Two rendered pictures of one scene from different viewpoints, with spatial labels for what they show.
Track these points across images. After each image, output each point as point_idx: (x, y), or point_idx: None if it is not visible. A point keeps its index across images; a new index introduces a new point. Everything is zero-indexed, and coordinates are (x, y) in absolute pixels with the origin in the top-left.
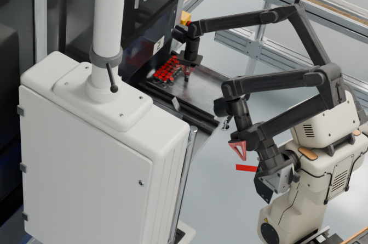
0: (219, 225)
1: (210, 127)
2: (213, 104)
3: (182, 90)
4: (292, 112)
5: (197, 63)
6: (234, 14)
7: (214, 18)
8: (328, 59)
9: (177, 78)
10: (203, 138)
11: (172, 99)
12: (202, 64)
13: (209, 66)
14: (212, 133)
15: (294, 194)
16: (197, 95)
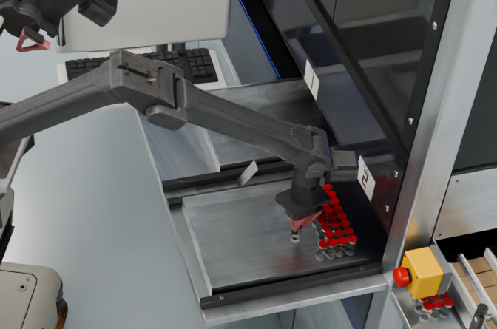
0: None
1: (174, 197)
2: (214, 233)
3: (279, 219)
4: None
5: (280, 194)
6: (251, 114)
7: (284, 122)
8: (8, 114)
9: (310, 233)
10: (163, 174)
11: (254, 163)
12: (307, 270)
13: (305, 300)
14: (162, 191)
15: None
16: (250, 230)
